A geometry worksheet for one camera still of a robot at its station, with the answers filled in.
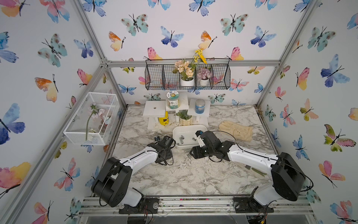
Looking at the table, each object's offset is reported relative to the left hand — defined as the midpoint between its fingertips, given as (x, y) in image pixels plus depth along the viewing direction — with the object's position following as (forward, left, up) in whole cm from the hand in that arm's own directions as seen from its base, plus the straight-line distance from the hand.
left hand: (168, 154), depth 90 cm
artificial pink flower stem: (+11, +37, +29) cm, 48 cm away
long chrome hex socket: (+12, -9, -1) cm, 14 cm away
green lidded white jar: (+21, -4, +27) cm, 34 cm away
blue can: (+23, -21, +20) cm, 37 cm away
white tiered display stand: (+28, +10, +13) cm, 32 cm away
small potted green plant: (+21, -11, +10) cm, 26 cm away
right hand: (-2, -16, +8) cm, 18 cm away
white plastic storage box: (+14, -11, -2) cm, 18 cm away
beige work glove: (+16, -51, -1) cm, 53 cm away
